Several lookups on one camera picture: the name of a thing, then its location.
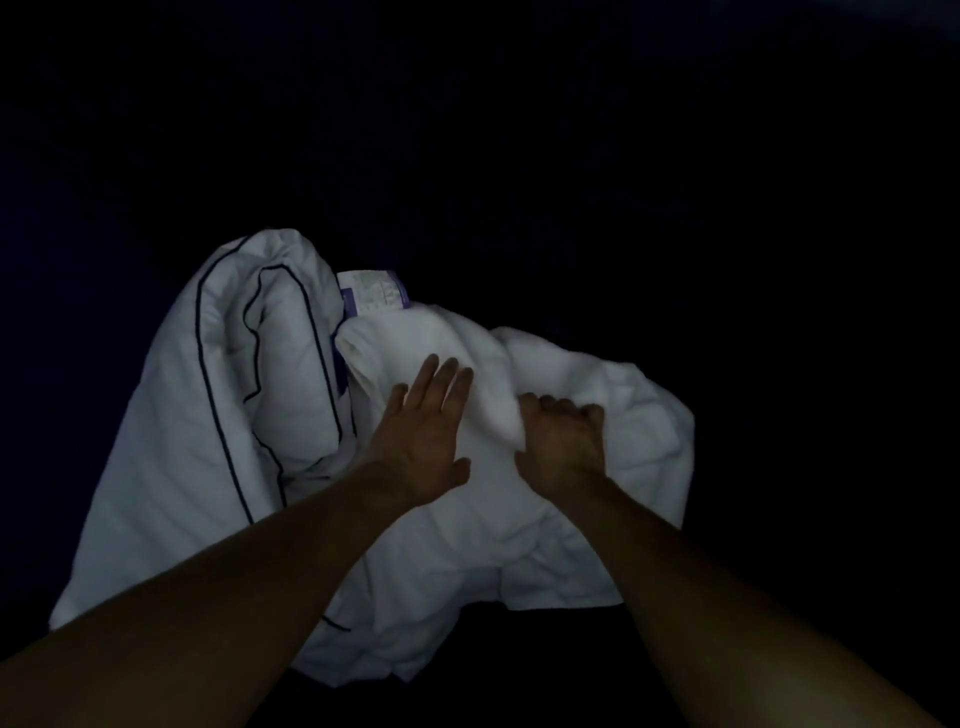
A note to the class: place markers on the person's right hand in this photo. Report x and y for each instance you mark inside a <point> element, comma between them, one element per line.
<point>562,457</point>

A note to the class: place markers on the person's left hand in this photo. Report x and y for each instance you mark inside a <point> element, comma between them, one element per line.
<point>416,450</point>

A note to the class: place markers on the white towel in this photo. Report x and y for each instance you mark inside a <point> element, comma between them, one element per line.
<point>600,465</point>

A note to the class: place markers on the person's left forearm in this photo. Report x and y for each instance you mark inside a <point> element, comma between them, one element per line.
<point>172,637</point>

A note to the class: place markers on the person's right forearm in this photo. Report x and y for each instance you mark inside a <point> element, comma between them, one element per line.
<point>727,645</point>

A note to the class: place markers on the white pillowcase black piping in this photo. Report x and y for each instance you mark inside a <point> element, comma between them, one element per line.
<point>187,465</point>

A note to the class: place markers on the navy laundry hamper white frame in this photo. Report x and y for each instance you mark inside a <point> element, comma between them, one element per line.
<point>675,187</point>

